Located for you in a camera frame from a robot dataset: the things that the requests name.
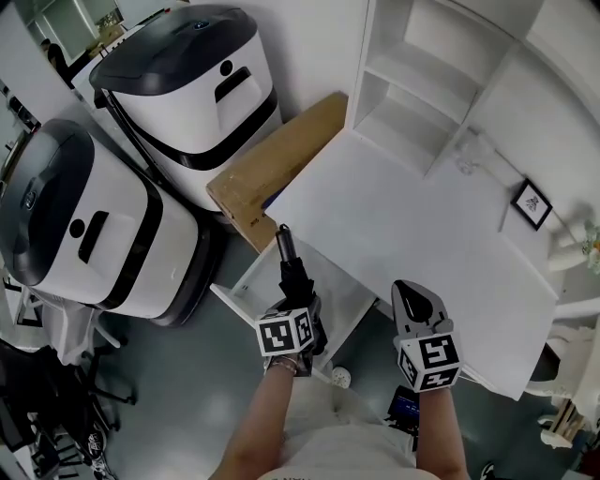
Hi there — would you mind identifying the person's left forearm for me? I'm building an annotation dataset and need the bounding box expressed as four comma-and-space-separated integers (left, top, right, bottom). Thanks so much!
204, 363, 299, 480

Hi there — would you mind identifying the white desk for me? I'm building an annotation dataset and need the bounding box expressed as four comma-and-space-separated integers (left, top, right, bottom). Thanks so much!
263, 126, 562, 402

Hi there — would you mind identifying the small clear figurine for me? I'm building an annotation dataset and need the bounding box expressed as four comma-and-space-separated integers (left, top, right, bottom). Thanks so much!
454, 134, 489, 176

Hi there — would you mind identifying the black umbrella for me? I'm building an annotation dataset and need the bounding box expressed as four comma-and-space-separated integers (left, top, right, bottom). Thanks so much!
275, 223, 317, 313

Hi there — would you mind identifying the black framed picture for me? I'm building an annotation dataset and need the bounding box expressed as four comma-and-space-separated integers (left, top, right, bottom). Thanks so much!
509, 177, 555, 233

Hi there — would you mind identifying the small black screen device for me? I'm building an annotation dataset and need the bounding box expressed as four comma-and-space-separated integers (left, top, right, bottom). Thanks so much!
385, 384, 421, 430

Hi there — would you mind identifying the white ornate chair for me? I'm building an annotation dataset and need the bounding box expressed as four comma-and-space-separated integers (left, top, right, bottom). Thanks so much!
524, 299, 600, 449

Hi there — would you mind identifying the beaded bracelet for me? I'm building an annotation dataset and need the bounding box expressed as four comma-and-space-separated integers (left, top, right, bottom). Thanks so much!
263, 355, 299, 377

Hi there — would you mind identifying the black office chair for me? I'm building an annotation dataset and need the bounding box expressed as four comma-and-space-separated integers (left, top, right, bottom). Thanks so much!
0, 337, 138, 480

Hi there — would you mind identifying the white vase with flowers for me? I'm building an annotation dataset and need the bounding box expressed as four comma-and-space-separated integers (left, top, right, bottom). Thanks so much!
545, 218, 600, 274

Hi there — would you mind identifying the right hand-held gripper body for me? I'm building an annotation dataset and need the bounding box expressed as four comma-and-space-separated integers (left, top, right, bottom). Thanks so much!
392, 318, 463, 393

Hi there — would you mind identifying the spare black patterned gripper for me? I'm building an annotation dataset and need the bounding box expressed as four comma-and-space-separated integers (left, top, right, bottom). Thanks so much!
85, 429, 108, 471

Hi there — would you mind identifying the white hutch shelf unit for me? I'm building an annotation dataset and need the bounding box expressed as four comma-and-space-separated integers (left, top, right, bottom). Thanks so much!
348, 0, 600, 198

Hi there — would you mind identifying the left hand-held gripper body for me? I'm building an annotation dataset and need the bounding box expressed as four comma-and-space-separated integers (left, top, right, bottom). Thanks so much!
255, 307, 330, 377

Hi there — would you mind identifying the white robot with dark lid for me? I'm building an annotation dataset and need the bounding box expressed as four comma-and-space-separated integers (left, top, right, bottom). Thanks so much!
0, 117, 222, 330
88, 4, 283, 227

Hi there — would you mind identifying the person's light clothing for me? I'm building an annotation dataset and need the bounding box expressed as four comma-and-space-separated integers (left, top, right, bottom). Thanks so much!
260, 374, 419, 480

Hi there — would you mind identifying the long cardboard box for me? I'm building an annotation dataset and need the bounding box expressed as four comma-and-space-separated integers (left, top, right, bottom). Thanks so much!
205, 91, 350, 255

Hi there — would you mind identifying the white drawer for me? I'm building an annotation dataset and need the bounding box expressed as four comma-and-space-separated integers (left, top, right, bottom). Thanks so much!
209, 235, 379, 383

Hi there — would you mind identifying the person's right forearm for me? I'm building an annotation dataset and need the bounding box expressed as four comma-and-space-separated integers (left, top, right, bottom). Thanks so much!
413, 386, 471, 480

